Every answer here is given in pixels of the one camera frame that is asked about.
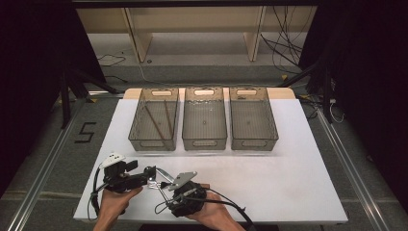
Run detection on person's right hand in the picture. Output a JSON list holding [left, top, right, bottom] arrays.
[[185, 191, 233, 226]]

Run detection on wooden-handled steel knife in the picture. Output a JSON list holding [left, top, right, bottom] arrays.
[[155, 167, 177, 182]]

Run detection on smoky clear plastic bin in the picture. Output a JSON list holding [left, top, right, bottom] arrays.
[[127, 88, 180, 152], [181, 87, 228, 151], [228, 87, 279, 152]]

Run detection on bundle of black floor cables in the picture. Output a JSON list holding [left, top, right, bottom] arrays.
[[259, 5, 306, 75]]

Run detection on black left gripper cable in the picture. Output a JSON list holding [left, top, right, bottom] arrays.
[[87, 166, 109, 222]]

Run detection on person's left hand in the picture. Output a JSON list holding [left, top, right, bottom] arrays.
[[95, 186, 144, 226]]

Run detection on thin black floor cable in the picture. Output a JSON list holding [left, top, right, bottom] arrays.
[[96, 53, 127, 68]]

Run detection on brown wooden chopstick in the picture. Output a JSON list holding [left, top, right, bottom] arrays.
[[143, 104, 166, 141]]

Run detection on black stand legs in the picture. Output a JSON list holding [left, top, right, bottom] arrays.
[[58, 65, 120, 130]]

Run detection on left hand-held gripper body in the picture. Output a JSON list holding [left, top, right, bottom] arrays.
[[98, 152, 150, 194]]

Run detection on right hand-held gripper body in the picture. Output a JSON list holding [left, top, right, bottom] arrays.
[[166, 170, 209, 218]]

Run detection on light wooden shelf unit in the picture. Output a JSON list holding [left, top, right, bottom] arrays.
[[76, 5, 319, 64]]

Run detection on aluminium floor rail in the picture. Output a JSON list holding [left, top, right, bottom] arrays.
[[5, 95, 85, 231], [315, 108, 392, 231]]

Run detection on black metal stand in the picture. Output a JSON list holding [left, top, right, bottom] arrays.
[[278, 47, 335, 125]]

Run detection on white floor cable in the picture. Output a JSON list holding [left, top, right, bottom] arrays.
[[137, 61, 169, 87]]

